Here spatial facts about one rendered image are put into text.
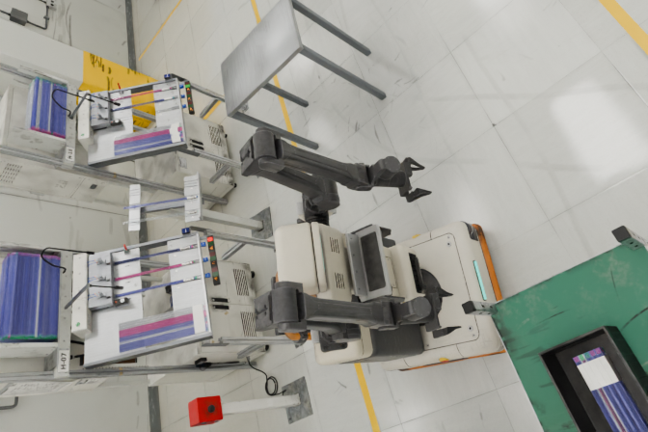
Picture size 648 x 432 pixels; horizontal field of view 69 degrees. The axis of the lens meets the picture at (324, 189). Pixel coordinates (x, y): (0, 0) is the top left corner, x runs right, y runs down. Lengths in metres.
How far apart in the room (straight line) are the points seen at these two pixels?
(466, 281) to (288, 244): 1.09
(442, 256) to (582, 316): 1.08
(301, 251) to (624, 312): 0.86
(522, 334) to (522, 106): 1.51
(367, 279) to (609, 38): 1.70
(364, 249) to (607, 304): 0.74
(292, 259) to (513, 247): 1.39
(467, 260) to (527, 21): 1.37
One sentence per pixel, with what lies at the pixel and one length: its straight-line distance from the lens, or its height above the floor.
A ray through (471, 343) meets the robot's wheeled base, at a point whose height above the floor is 0.28.
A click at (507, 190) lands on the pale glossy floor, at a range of 2.60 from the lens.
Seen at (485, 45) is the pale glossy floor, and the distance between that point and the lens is 2.98.
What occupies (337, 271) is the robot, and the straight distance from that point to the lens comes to 1.59.
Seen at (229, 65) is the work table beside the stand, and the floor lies 0.80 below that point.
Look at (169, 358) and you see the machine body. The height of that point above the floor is 0.62.
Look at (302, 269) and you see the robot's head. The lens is 1.44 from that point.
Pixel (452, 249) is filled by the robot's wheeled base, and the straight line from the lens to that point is 2.36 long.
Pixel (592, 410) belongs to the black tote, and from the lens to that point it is 1.43.
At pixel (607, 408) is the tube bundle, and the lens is 1.39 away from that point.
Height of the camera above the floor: 2.33
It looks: 43 degrees down
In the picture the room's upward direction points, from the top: 73 degrees counter-clockwise
